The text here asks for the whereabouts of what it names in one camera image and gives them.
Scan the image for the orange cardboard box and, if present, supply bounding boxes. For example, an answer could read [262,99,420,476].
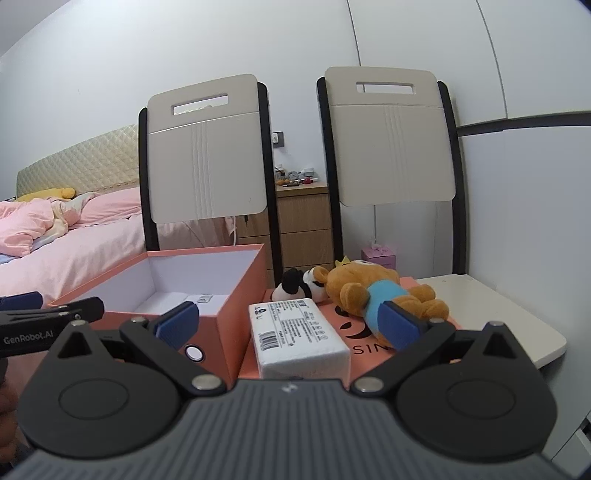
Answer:
[238,276,462,382]

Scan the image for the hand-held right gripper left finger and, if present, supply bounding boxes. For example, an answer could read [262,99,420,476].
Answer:
[46,300,228,403]

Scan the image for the black and white panda plush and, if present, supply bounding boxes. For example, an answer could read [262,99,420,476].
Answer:
[270,267,331,304]

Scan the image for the small pink box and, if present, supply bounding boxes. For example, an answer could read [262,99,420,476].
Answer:
[361,240,397,268]

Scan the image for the beige quilted headboard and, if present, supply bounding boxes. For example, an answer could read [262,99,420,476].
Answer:
[16,124,140,202]

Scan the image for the white rectangular packet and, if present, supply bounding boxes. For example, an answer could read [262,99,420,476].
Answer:
[248,298,352,382]

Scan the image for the beige chair with black frame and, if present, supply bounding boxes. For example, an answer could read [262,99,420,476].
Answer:
[137,74,283,289]
[316,66,472,278]

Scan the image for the salmon pink cardboard box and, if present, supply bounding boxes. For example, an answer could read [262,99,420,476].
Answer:
[46,243,269,389]

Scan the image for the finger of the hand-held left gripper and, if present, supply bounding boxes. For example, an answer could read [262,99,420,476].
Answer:
[0,298,105,329]
[0,292,43,312]

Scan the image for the bed with pink sheet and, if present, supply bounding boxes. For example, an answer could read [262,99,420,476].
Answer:
[0,203,234,384]

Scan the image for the white desktop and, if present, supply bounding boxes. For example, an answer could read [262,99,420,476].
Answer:
[414,274,568,370]

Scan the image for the yellow pillow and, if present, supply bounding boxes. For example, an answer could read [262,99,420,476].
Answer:
[16,187,77,203]

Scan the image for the brown bear plush blue shirt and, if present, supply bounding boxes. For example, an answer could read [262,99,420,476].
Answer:
[323,258,451,340]

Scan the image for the pink pillow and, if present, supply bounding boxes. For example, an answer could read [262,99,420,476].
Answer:
[74,187,142,228]

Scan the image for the person's left hand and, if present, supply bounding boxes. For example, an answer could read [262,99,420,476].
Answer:
[0,383,21,446]

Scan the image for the pink crumpled duvet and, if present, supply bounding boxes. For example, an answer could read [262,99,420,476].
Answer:
[0,191,99,260]

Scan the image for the wooden nightstand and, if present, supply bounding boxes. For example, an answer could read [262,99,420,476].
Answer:
[226,181,336,274]

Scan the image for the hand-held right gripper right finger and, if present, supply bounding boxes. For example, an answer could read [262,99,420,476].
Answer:
[350,299,540,401]

